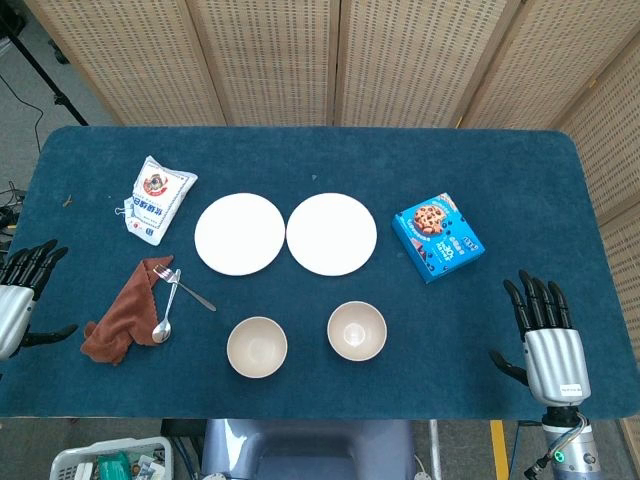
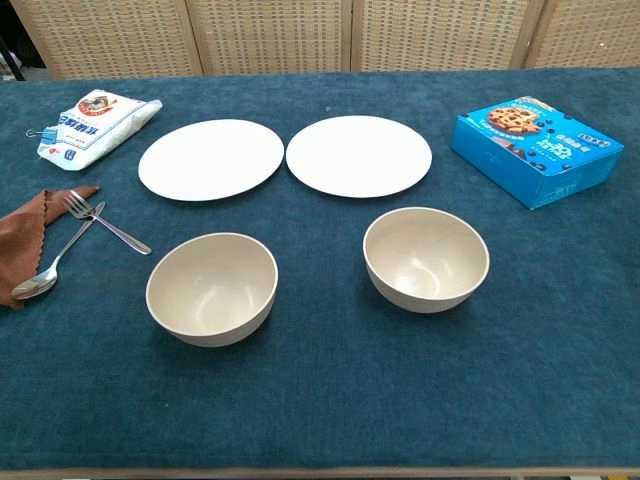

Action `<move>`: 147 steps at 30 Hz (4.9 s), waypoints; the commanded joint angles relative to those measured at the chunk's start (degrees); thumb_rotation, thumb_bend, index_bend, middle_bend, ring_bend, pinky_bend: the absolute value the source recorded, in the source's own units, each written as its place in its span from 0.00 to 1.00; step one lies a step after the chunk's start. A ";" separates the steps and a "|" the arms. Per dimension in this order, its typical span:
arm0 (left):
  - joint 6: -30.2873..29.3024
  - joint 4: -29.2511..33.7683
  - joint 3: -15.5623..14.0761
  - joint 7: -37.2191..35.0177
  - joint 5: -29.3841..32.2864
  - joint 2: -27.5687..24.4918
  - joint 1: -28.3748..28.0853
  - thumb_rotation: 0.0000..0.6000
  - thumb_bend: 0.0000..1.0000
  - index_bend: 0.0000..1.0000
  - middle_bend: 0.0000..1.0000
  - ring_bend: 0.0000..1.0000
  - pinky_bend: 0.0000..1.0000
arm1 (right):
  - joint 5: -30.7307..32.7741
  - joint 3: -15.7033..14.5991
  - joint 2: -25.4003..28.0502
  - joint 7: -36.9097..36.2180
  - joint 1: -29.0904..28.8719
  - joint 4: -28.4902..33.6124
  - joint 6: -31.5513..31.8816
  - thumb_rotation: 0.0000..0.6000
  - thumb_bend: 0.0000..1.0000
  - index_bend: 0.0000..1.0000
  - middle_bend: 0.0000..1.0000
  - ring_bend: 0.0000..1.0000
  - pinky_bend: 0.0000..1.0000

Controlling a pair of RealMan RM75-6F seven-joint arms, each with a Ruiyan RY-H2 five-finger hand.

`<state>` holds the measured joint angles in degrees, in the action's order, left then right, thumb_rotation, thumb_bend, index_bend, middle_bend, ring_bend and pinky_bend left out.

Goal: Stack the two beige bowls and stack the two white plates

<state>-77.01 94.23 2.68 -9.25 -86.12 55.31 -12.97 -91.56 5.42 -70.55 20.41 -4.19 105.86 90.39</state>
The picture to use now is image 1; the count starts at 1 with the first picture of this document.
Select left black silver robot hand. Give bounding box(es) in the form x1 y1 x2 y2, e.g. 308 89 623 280
0 238 80 361

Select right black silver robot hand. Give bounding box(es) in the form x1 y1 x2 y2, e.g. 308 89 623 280
488 269 591 404

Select beige bowl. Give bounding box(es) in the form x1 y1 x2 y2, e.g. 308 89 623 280
226 315 289 379
326 300 388 362

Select white round plate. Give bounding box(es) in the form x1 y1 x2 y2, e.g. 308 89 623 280
194 192 286 276
285 192 378 277

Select brown cloth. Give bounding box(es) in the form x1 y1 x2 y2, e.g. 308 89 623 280
80 254 175 366

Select silver spoon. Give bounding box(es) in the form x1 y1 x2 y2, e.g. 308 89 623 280
151 268 182 344

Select white plastic basket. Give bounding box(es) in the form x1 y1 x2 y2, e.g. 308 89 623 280
49 436 174 480

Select blue cookie box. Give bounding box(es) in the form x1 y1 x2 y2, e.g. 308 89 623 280
391 192 486 285

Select white sugar bag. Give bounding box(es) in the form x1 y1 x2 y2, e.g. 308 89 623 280
123 155 198 247

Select silver fork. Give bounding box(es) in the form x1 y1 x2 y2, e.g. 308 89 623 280
152 264 218 313

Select black tripod stand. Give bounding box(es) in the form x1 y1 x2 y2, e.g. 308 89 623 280
0 14 90 126

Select blue-grey robot torso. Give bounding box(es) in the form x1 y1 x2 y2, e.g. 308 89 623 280
201 418 416 480

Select dark blue table cloth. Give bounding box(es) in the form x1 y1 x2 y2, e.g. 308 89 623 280
0 124 640 421

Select woven rattan folding screen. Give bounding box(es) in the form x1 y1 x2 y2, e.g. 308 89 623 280
22 0 640 480

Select black floor cables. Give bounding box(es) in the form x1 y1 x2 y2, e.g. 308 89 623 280
0 182 26 246

